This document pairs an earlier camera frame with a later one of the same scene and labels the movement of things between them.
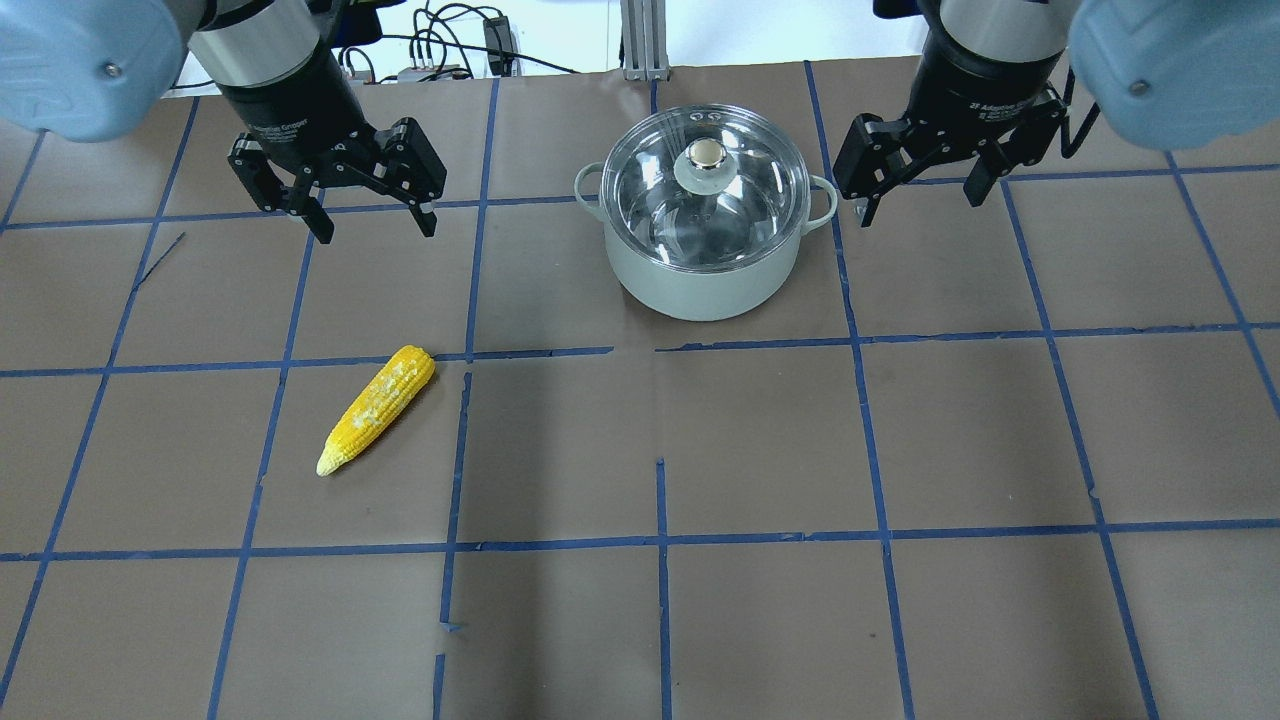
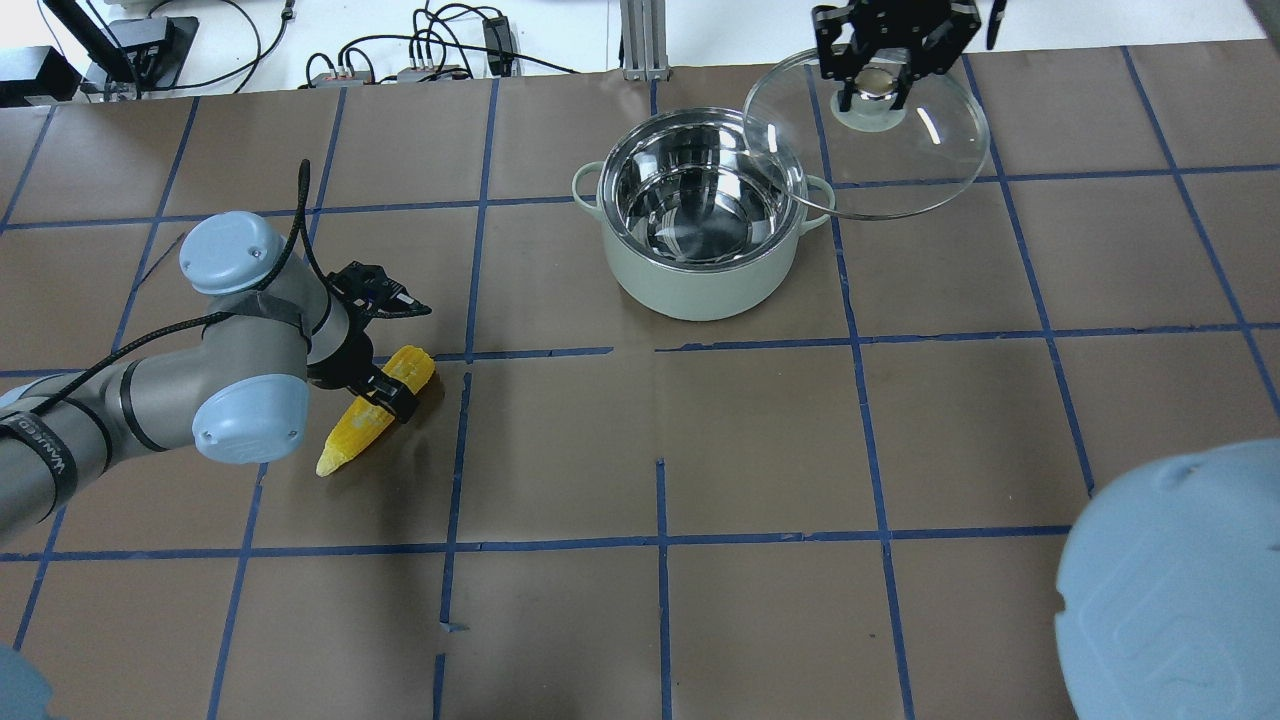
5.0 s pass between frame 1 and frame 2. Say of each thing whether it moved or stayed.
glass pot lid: moved
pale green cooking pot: stayed
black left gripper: moved
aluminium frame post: stayed
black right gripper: moved
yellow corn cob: stayed
